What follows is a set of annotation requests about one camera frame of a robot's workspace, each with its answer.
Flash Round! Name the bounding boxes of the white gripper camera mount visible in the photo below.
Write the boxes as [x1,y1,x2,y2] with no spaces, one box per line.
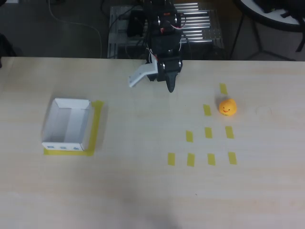
[128,61,159,88]

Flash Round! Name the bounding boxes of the black table leg frame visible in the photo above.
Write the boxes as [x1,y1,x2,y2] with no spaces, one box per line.
[229,9,305,61]

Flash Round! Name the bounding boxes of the white cardboard box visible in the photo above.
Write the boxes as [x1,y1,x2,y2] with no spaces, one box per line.
[41,97,92,152]

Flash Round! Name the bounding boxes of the white floor cable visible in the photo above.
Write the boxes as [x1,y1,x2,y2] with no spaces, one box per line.
[48,0,103,58]

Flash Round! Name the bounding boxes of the orange rubber duck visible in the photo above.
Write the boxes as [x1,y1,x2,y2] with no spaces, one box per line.
[219,98,237,117]

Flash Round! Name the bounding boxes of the dark clothed person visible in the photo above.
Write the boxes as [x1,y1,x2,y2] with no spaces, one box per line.
[0,33,18,69]

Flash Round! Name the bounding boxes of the aluminium profile rack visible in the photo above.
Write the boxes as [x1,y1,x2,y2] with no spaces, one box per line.
[107,2,225,59]

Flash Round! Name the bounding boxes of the round white table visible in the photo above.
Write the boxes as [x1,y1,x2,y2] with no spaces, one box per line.
[239,0,305,31]

